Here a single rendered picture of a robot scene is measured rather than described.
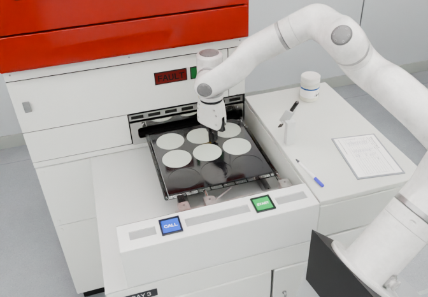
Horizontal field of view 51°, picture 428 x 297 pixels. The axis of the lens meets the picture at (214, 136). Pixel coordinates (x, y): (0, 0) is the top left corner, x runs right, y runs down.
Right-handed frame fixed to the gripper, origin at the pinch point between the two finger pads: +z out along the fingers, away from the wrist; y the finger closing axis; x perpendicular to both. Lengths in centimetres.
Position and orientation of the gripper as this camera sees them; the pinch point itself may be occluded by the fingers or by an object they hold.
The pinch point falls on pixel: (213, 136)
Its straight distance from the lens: 157.5
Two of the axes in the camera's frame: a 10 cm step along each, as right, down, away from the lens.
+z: 0.4, 8.2, 5.7
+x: 6.7, -4.4, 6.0
